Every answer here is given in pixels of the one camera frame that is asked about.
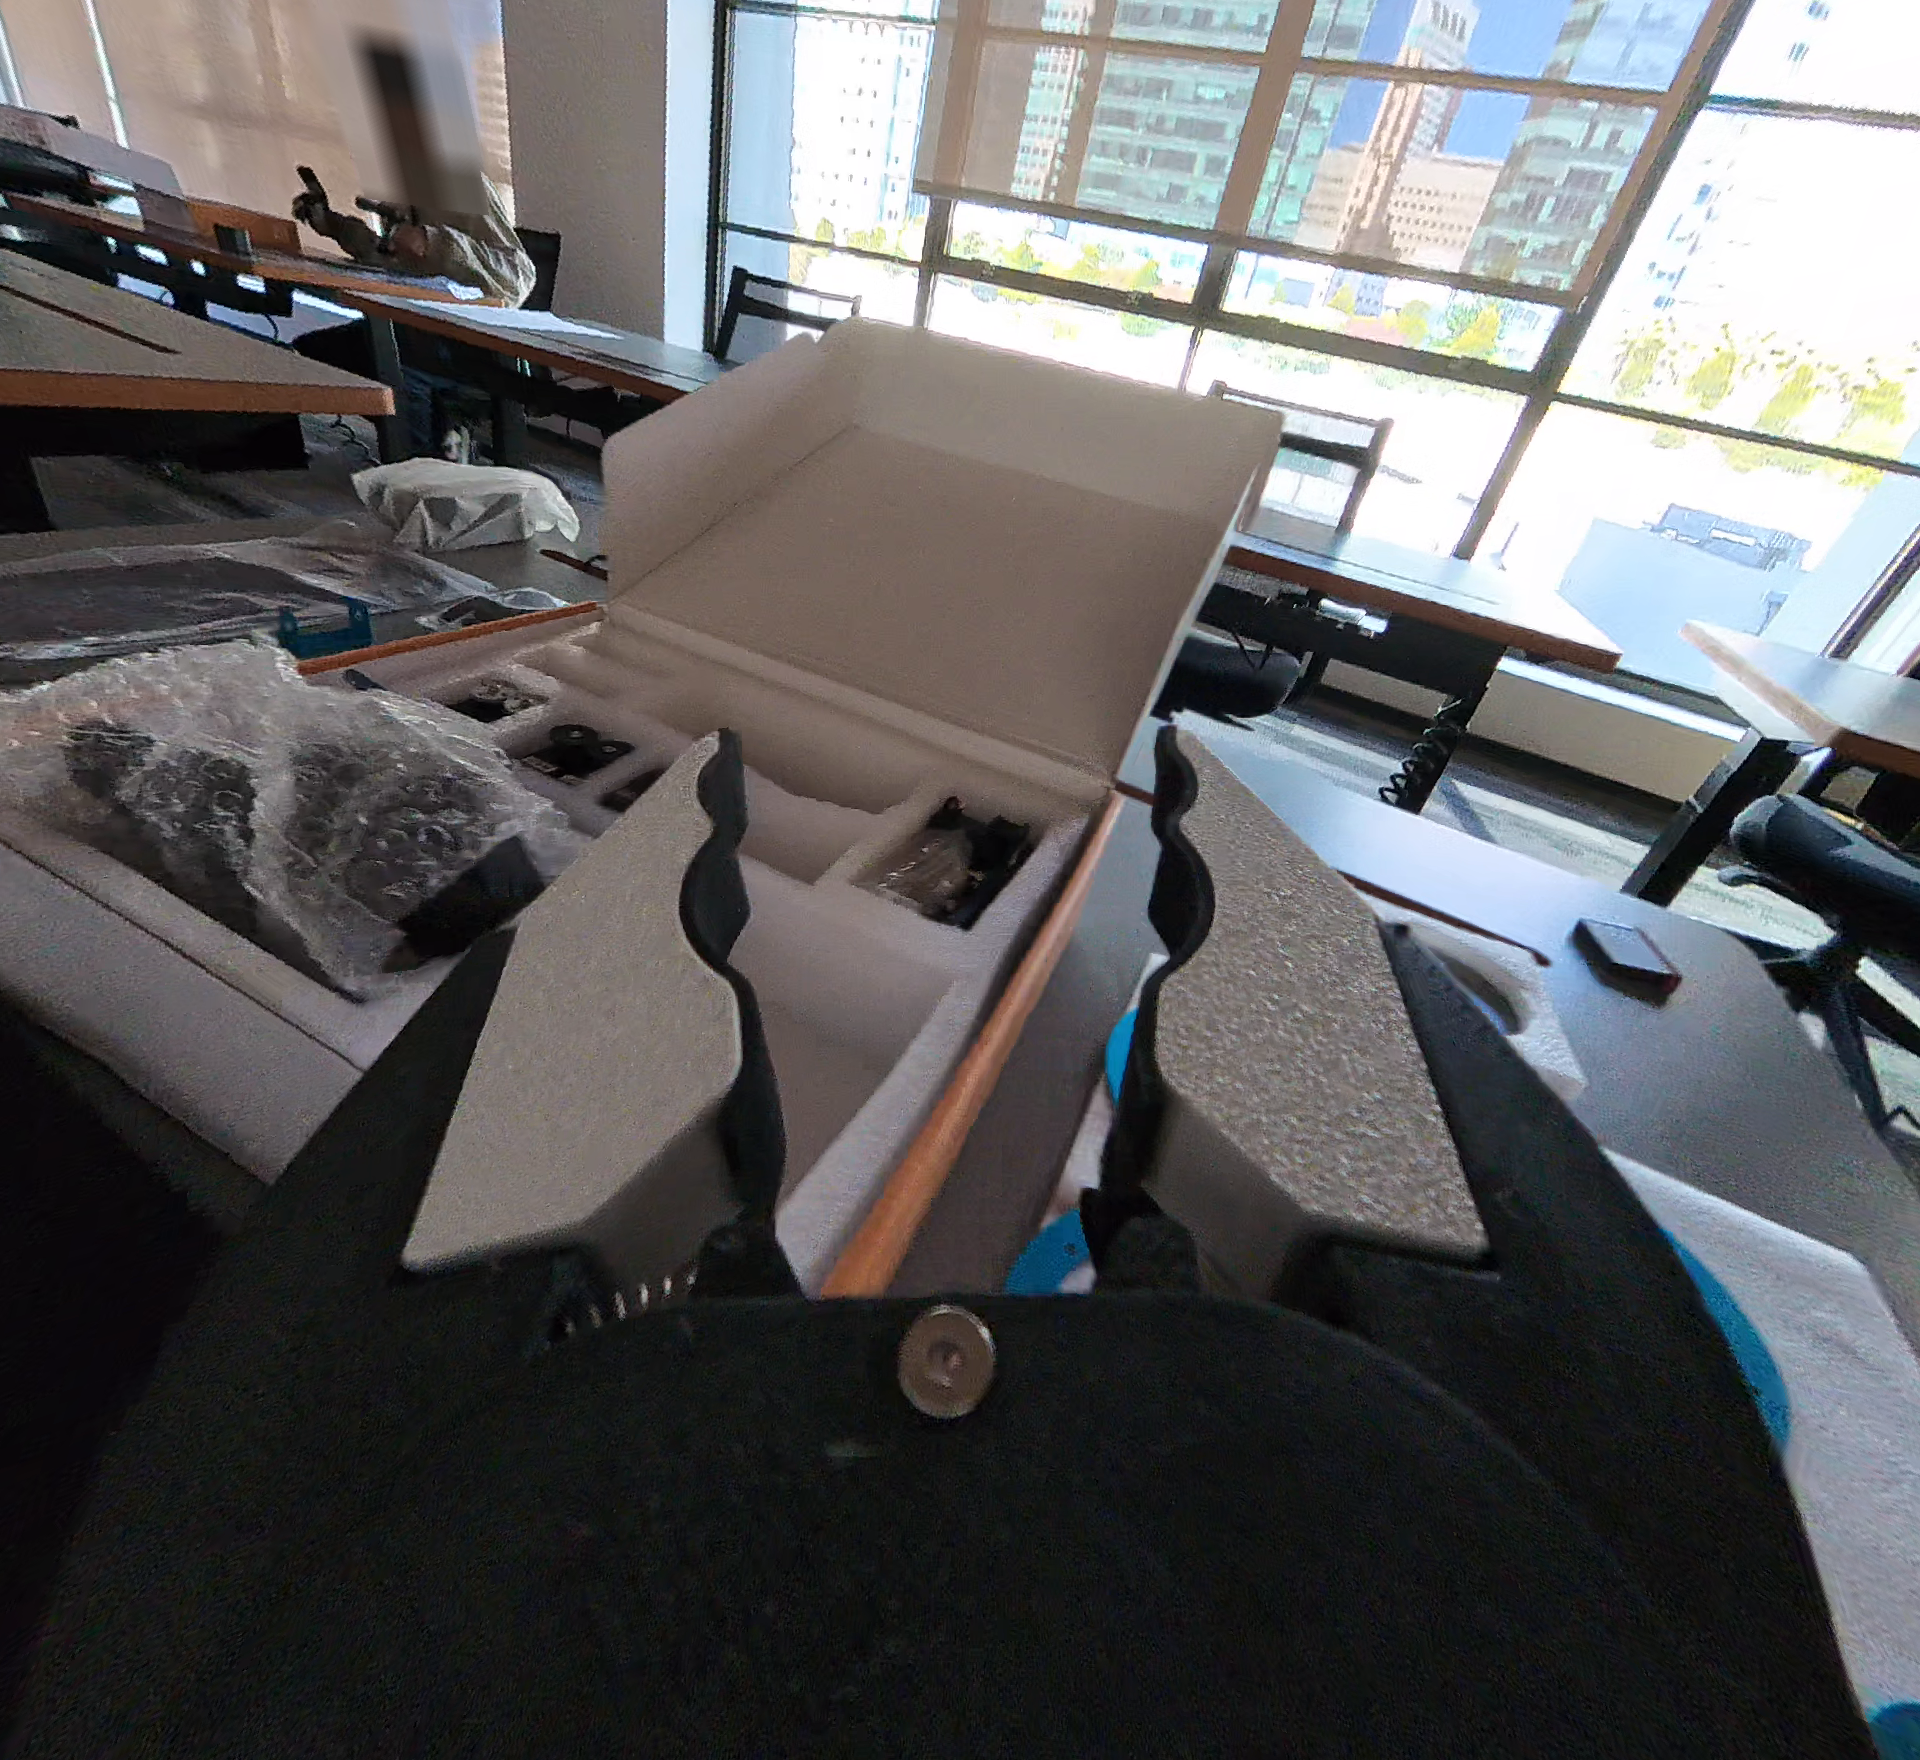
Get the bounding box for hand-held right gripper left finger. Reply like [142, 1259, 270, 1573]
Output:
[399, 726, 807, 1297]

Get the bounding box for white cardboard kit box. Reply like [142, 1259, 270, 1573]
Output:
[0, 317, 1290, 1305]

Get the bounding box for black office chair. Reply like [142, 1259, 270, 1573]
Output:
[1722, 793, 1920, 1140]
[713, 267, 868, 365]
[1168, 378, 1394, 728]

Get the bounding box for large bag with black plate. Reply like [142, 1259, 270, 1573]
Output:
[0, 536, 505, 686]

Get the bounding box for black coiled cable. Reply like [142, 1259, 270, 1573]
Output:
[1384, 695, 1469, 814]

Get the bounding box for bubble wrap package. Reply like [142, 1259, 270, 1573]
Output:
[0, 641, 591, 1000]

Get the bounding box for blue round metal plate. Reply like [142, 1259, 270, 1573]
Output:
[1002, 1189, 1116, 1300]
[1659, 1228, 1801, 1460]

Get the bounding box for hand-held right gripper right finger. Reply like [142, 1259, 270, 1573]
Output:
[1080, 723, 1493, 1297]

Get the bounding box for white crumpled plastic bag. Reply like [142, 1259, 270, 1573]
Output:
[354, 458, 584, 555]

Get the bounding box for large window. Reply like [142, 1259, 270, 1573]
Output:
[713, 0, 1920, 690]

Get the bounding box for small black red device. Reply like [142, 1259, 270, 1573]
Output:
[1572, 916, 1681, 1000]

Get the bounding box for black labelled servo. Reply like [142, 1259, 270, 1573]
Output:
[528, 723, 639, 785]

